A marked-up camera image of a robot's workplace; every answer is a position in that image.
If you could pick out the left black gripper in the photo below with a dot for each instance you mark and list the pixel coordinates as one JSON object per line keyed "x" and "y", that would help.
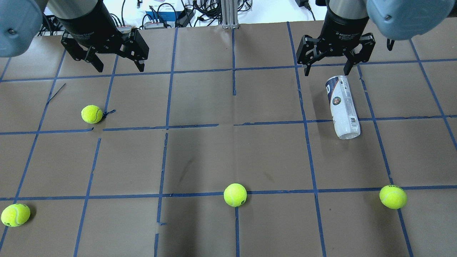
{"x": 89, "y": 28}

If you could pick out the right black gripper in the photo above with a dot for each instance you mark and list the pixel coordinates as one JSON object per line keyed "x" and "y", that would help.
{"x": 342, "y": 29}

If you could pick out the clear tennis ball can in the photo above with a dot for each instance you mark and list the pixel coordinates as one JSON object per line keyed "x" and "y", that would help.
{"x": 342, "y": 108}

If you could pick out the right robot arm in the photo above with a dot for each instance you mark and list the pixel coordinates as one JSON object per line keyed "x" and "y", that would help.
{"x": 397, "y": 20}

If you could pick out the tennis ball upper left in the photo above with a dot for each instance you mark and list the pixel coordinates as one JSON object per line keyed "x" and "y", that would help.
{"x": 91, "y": 114}

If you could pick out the tennis ball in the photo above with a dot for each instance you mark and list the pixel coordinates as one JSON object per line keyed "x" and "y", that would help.
{"x": 235, "y": 195}
{"x": 15, "y": 215}
{"x": 393, "y": 197}
{"x": 91, "y": 114}

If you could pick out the tennis ball right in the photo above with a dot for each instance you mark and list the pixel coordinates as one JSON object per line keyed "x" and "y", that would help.
{"x": 393, "y": 197}

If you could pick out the tennis ball centre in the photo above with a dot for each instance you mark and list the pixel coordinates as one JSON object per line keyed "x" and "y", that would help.
{"x": 235, "y": 195}

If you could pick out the tennis ball bottom left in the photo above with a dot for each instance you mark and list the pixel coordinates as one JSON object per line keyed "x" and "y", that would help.
{"x": 15, "y": 215}

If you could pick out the blue box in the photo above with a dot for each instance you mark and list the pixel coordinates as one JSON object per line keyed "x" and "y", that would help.
{"x": 167, "y": 16}

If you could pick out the black power adapter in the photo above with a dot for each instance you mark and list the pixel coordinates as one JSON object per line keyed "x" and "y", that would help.
{"x": 184, "y": 18}

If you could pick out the aluminium extrusion post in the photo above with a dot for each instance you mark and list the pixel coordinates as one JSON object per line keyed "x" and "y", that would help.
{"x": 229, "y": 10}

